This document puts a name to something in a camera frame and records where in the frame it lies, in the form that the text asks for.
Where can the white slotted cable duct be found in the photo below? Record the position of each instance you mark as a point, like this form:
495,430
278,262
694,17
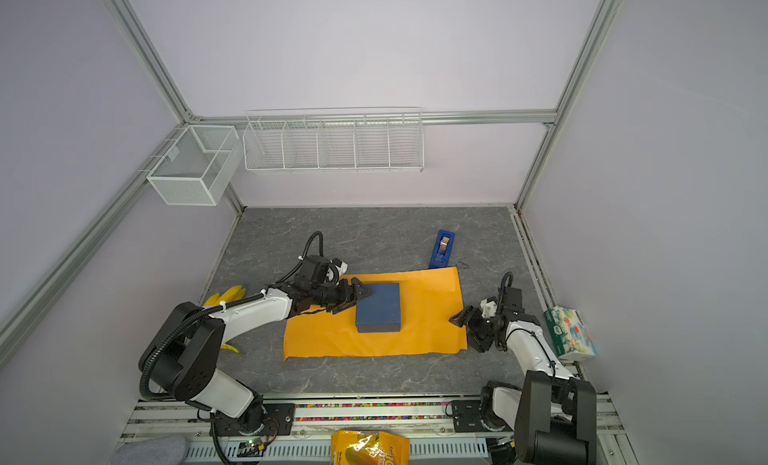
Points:
421,451

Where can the grey cloth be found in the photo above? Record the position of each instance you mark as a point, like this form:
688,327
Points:
170,450

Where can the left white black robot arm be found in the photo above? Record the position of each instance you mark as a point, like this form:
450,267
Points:
180,363

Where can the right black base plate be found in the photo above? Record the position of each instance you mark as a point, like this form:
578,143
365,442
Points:
467,416

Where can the green white tissue pack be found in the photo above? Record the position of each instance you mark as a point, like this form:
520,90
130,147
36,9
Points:
570,337

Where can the yellow banana bunch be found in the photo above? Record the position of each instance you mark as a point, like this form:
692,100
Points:
233,294

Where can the yellow snack bag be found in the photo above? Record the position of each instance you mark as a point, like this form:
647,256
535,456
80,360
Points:
368,448

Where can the blue tape dispenser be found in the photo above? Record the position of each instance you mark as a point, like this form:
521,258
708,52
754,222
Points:
442,249

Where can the wrist white camera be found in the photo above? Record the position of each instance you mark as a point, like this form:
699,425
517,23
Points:
336,270
488,308

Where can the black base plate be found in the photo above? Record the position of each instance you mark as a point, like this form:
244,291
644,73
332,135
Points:
270,419
467,416

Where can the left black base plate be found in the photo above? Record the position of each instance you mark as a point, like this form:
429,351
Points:
270,419

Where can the dark blue gift box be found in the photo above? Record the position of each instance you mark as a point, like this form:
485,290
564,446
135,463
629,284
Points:
380,312

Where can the aluminium rail frame base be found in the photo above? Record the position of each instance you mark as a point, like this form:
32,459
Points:
315,417

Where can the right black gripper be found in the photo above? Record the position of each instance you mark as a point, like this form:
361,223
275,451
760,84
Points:
471,315

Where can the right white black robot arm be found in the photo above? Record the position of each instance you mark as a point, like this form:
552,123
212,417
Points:
553,414

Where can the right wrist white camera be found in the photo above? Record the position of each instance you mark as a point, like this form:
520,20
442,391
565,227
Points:
488,308

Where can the white mesh square basket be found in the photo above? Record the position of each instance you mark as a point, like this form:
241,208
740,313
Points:
198,165

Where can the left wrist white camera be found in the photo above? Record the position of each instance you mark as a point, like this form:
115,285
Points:
336,270

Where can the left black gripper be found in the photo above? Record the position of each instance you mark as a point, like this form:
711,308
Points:
346,300

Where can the white wire long shelf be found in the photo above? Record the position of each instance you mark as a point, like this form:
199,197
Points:
331,139

